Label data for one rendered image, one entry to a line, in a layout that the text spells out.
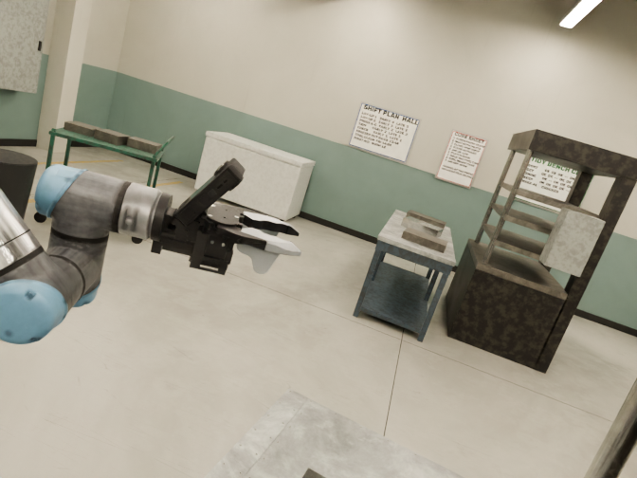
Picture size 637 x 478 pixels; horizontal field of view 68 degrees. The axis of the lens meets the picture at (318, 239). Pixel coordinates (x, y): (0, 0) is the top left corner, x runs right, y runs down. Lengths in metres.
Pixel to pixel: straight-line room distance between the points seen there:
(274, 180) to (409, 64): 2.58
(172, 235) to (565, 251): 4.01
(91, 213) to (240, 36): 7.48
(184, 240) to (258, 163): 6.21
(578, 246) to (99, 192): 4.13
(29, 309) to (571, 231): 4.20
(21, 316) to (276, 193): 6.33
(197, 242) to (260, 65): 7.27
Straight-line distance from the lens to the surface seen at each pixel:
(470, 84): 7.39
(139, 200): 0.70
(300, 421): 1.47
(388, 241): 4.21
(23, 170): 4.33
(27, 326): 0.62
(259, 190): 6.94
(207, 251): 0.70
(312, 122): 7.57
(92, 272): 0.73
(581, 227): 4.49
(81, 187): 0.71
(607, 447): 1.42
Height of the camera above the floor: 1.64
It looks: 14 degrees down
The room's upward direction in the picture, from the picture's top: 17 degrees clockwise
